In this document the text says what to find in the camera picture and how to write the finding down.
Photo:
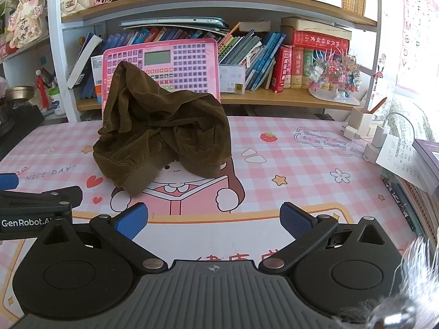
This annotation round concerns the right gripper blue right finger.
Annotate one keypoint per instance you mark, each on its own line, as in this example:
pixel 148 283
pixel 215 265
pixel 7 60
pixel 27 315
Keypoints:
pixel 308 232

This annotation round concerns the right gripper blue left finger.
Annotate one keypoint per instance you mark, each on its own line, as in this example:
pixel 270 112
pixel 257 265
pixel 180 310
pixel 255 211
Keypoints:
pixel 118 233

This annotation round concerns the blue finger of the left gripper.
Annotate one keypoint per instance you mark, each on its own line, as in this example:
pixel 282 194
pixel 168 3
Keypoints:
pixel 8 181

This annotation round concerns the brown velvet garment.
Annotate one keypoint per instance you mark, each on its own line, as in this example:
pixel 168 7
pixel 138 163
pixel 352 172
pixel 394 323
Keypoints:
pixel 146 128

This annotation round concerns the black desk side object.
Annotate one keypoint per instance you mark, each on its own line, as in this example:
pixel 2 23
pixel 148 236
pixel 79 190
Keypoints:
pixel 21 122

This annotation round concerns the pink checkered cartoon desk mat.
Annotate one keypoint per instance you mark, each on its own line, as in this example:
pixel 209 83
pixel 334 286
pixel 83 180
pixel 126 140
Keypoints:
pixel 211 232

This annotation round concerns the brass round tin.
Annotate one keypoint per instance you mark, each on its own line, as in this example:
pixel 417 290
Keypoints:
pixel 19 93

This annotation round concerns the red tassel ornament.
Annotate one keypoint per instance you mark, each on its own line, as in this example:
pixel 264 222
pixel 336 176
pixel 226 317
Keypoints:
pixel 41 88

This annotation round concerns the white tub with green lid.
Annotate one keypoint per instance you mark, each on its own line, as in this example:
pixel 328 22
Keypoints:
pixel 56 101

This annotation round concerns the white power adapter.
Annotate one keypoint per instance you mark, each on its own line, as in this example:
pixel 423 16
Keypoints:
pixel 373 148

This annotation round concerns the stack of books at right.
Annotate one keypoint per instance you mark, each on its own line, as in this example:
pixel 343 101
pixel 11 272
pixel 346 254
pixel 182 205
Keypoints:
pixel 410 173

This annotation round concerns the white pen holder box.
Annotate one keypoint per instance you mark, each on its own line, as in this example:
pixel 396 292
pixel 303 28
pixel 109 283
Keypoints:
pixel 359 121

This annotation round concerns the leaning white paperback book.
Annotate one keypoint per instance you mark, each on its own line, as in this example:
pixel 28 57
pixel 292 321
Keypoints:
pixel 81 66

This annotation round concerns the colourful crystal flower ornament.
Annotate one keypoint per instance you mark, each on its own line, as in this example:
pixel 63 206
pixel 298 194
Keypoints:
pixel 334 77

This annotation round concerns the pink doll figurine decoration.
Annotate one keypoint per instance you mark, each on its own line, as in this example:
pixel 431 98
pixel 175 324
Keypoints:
pixel 27 24

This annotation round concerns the clear plastic card box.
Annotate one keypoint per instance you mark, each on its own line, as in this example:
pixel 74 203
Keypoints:
pixel 232 79

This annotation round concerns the red thick dictionary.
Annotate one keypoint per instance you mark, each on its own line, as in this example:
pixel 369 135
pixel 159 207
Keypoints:
pixel 281 76

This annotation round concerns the pink keyboard learning tablet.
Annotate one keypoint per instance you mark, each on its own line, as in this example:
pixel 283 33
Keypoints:
pixel 181 64

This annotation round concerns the white wooden bookshelf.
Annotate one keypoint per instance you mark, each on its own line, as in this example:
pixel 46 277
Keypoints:
pixel 65 32

